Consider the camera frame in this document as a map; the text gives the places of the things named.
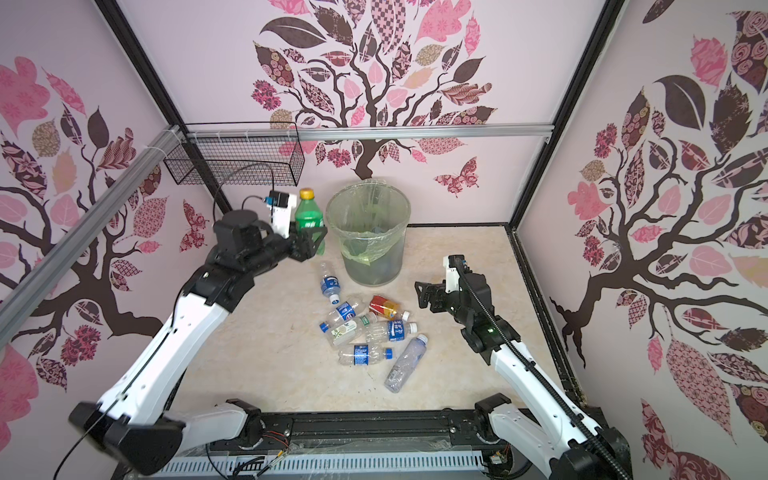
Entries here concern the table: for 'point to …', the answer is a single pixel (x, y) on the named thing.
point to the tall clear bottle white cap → (408, 361)
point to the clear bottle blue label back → (330, 285)
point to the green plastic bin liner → (369, 214)
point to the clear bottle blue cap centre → (344, 312)
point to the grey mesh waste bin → (383, 271)
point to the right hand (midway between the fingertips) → (431, 280)
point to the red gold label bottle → (383, 308)
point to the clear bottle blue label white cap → (389, 330)
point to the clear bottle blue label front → (364, 355)
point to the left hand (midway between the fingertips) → (317, 232)
